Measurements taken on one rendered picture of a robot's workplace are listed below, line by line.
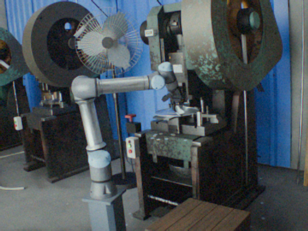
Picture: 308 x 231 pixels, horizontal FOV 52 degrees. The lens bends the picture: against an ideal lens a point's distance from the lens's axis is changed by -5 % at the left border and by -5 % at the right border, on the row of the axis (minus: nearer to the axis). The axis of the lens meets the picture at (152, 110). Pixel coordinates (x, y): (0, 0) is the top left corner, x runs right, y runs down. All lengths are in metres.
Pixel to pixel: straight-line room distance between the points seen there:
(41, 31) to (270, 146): 2.38
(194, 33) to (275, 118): 1.70
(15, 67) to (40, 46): 1.85
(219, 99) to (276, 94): 0.95
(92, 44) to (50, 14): 0.54
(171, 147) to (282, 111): 1.38
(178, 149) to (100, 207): 0.64
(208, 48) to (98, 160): 0.81
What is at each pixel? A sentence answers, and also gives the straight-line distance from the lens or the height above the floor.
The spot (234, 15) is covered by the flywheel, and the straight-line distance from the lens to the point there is 1.97.
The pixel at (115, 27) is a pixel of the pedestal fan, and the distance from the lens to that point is 2.81.
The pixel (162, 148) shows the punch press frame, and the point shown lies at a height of 0.56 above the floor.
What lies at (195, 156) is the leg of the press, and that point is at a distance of 1.96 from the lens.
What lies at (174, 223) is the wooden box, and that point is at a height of 0.35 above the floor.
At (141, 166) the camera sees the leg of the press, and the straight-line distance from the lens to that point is 2.30.
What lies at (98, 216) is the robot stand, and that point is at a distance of 1.84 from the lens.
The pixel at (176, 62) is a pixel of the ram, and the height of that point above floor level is 1.10.
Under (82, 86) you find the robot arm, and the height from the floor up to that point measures 1.05.
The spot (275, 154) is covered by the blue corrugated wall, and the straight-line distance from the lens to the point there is 3.30.
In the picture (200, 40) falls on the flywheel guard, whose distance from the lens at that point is 1.70.
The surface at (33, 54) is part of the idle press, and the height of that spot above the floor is 1.26.
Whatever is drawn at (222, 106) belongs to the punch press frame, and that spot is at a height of 0.78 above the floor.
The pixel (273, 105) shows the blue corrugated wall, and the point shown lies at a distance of 3.18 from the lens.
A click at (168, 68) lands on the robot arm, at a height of 1.09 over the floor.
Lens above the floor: 1.20
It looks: 10 degrees down
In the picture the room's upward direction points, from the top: 5 degrees counter-clockwise
